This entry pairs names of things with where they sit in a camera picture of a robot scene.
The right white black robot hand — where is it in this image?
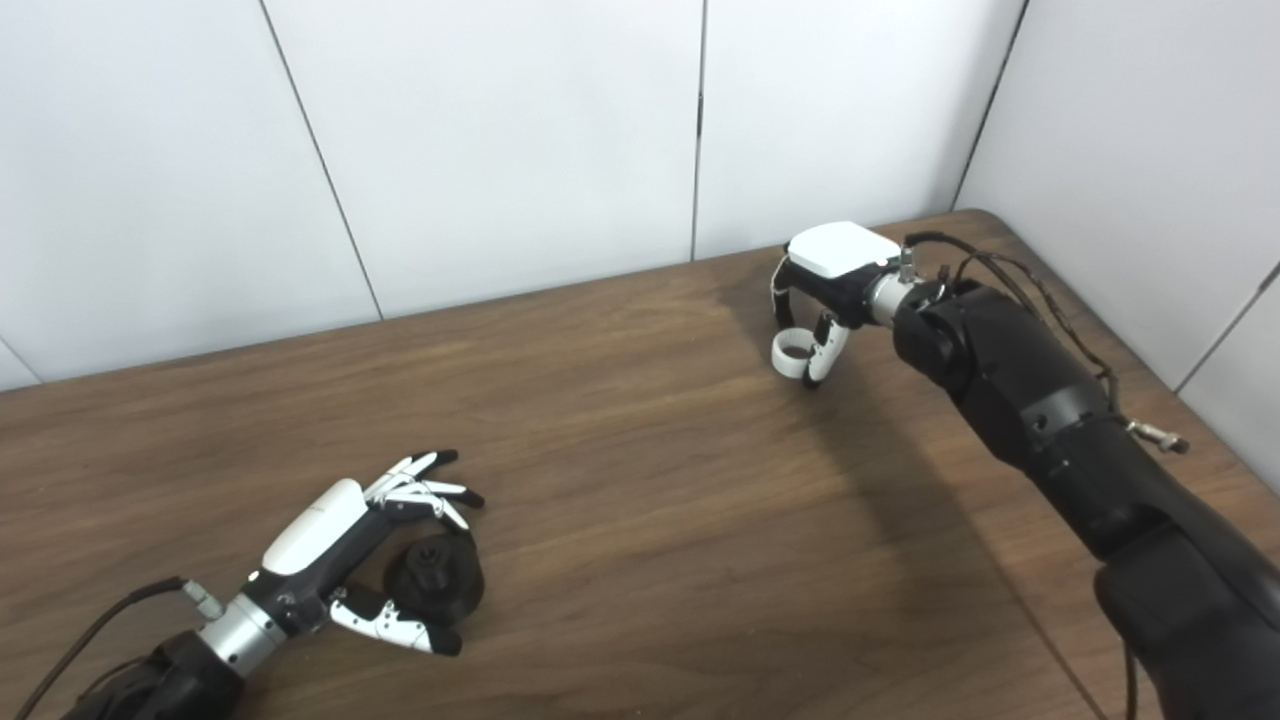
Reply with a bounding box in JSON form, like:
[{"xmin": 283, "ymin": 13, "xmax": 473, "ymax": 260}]
[{"xmin": 769, "ymin": 221, "xmax": 906, "ymax": 391}]

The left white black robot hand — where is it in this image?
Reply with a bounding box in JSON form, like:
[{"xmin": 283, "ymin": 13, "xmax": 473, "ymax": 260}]
[{"xmin": 243, "ymin": 450, "xmax": 487, "ymax": 658}]

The white plastic ring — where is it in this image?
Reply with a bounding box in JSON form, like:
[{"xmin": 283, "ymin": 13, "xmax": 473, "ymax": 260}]
[{"xmin": 771, "ymin": 328, "xmax": 819, "ymax": 379}]

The round black plastic part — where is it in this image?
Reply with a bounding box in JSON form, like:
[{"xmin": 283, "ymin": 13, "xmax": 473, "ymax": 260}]
[{"xmin": 385, "ymin": 532, "xmax": 486, "ymax": 629}]

